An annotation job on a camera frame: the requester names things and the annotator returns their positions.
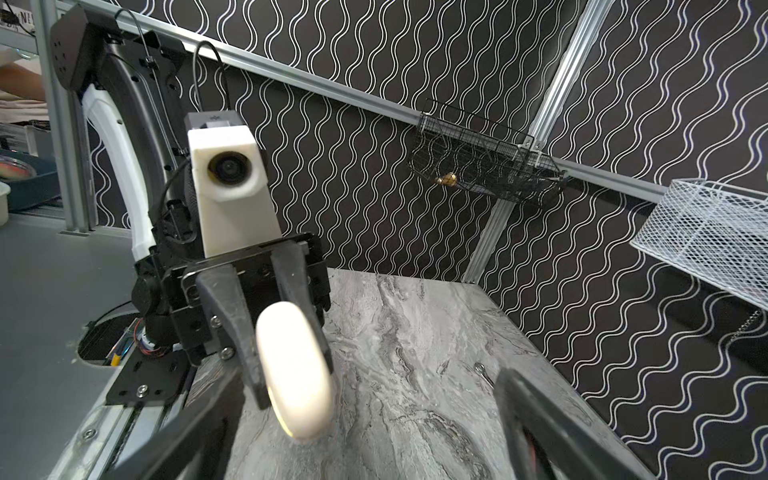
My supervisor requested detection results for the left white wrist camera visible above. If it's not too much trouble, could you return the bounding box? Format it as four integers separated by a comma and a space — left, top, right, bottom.
185, 110, 282, 258

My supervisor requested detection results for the cream earbud charging case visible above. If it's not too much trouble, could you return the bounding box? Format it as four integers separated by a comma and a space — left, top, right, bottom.
255, 301, 334, 442

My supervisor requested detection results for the white wire mesh basket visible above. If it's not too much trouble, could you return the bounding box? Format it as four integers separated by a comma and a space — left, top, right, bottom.
630, 178, 767, 310

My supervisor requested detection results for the brass fitting in basket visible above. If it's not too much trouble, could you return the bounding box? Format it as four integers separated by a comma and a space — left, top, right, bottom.
435, 172, 458, 187

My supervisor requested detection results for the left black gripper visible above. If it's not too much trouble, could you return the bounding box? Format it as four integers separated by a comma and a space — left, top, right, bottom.
131, 233, 334, 410

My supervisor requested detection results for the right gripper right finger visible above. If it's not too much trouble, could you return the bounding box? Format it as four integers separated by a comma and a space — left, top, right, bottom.
493, 368, 649, 479

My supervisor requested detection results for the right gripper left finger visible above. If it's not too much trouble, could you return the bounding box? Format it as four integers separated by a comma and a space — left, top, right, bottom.
103, 365, 245, 479

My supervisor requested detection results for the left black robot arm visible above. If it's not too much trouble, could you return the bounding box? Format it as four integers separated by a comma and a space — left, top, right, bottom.
50, 5, 334, 409

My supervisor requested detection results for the steel combination wrench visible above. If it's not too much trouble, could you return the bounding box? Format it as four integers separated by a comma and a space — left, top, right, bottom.
473, 362, 495, 390

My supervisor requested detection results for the black wire basket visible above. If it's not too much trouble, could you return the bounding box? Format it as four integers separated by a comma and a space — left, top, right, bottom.
408, 99, 569, 207

